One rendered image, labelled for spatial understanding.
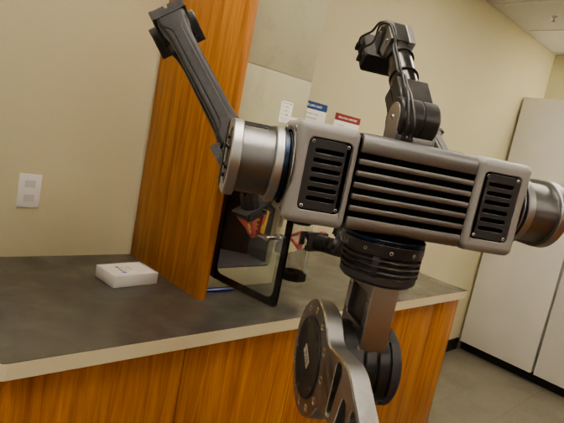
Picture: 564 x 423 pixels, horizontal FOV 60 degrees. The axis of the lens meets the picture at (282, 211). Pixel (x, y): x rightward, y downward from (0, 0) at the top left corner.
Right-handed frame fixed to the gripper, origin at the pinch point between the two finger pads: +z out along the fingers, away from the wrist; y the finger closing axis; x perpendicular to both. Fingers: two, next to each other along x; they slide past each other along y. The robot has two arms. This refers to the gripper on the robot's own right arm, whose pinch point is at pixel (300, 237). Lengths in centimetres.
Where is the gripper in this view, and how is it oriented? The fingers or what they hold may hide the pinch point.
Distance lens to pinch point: 177.0
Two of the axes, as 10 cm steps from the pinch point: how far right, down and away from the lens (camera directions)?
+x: -1.6, 9.8, 0.8
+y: -7.1, -0.5, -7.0
